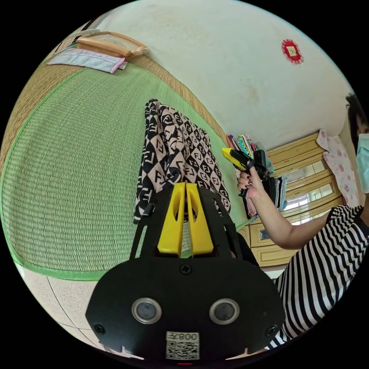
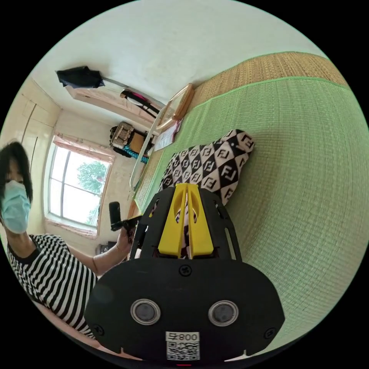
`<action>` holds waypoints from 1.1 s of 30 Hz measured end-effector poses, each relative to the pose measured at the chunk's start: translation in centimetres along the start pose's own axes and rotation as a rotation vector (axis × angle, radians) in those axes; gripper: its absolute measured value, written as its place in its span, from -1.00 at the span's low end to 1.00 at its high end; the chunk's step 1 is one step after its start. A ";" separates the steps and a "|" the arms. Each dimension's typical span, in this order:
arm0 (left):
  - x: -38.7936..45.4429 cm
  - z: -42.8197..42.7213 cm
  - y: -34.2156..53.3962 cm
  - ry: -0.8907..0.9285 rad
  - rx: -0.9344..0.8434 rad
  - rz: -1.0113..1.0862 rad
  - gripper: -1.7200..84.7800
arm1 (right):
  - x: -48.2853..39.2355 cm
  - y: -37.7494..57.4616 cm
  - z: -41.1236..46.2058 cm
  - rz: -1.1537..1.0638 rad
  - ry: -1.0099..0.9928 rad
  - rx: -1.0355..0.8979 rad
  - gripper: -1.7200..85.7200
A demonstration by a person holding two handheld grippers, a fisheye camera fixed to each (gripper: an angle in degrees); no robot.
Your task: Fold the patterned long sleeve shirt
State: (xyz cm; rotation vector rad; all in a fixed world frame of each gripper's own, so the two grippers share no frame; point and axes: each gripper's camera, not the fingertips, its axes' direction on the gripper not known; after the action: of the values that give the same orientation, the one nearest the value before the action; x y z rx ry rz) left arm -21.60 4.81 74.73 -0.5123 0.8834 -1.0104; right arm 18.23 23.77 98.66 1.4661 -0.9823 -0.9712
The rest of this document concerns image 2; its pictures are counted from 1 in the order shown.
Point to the wooden framed board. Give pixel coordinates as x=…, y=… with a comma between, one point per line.
x=174, y=106

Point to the pink curtain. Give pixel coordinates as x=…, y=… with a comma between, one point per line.
x=83, y=145

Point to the person's left hand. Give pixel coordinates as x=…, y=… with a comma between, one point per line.
x=124, y=242

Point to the woven beige bag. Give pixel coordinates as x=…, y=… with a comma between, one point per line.
x=122, y=134

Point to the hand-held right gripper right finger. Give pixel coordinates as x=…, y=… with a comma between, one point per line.
x=201, y=236

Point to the pink and white paper sheets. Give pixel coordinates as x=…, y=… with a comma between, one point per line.
x=165, y=137

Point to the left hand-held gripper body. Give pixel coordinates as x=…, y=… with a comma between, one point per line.
x=137, y=236

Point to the person's left forearm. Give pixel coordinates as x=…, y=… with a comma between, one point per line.
x=108, y=261

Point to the cream cupboard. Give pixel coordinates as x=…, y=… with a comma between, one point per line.
x=34, y=115

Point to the bed with green woven mat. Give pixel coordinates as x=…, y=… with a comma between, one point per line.
x=288, y=187

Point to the black and white patterned shirt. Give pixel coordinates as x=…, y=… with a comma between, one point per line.
x=219, y=164

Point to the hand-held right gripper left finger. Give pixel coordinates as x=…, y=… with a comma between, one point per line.
x=170, y=230

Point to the person's body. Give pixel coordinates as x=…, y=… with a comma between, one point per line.
x=49, y=271

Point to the black cloth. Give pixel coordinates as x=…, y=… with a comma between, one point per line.
x=79, y=76

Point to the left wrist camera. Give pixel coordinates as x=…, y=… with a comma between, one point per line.
x=114, y=216

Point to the window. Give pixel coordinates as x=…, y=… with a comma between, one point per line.
x=76, y=190

